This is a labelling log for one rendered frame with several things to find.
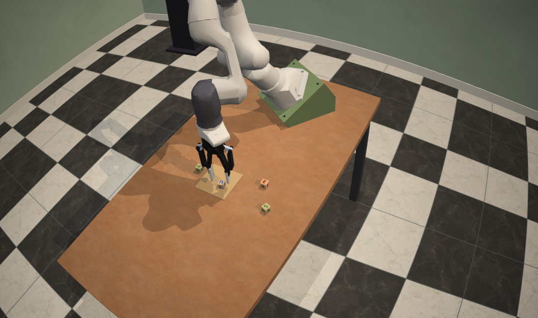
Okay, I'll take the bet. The tan flat mat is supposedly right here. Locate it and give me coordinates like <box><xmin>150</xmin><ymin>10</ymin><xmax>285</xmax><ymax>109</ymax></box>
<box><xmin>195</xmin><ymin>164</ymin><xmax>243</xmax><ymax>200</ymax></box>

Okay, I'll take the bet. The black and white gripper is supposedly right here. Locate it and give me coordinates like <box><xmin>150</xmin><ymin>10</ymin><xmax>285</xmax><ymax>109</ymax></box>
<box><xmin>196</xmin><ymin>138</ymin><xmax>234</xmax><ymax>184</ymax></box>

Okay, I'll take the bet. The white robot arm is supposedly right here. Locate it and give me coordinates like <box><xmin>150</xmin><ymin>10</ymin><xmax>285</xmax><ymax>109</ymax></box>
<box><xmin>188</xmin><ymin>0</ymin><xmax>309</xmax><ymax>147</ymax></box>

